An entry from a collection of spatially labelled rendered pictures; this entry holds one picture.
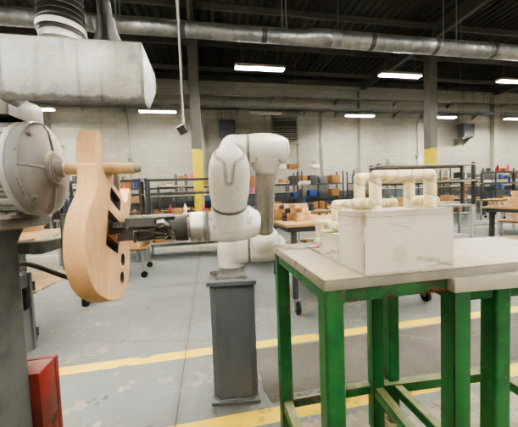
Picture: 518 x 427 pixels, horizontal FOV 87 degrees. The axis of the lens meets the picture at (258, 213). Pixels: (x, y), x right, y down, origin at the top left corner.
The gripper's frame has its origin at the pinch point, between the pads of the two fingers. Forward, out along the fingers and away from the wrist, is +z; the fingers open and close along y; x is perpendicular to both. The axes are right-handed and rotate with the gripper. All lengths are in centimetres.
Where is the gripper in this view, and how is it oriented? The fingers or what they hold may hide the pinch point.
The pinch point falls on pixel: (114, 232)
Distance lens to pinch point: 86.7
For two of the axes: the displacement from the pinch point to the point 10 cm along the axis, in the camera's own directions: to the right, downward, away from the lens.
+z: -9.8, 0.6, -1.8
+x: -1.2, -9.3, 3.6
